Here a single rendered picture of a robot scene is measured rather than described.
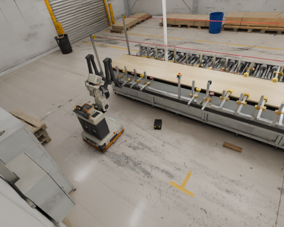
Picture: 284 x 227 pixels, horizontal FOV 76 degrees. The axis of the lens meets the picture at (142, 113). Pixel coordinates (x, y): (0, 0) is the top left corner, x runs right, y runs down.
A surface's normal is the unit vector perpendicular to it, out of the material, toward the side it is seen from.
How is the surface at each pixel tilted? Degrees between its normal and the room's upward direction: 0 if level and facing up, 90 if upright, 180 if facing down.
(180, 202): 0
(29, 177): 0
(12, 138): 90
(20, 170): 0
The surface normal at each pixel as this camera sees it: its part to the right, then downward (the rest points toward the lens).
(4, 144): 0.81, 0.30
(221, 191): -0.13, -0.75
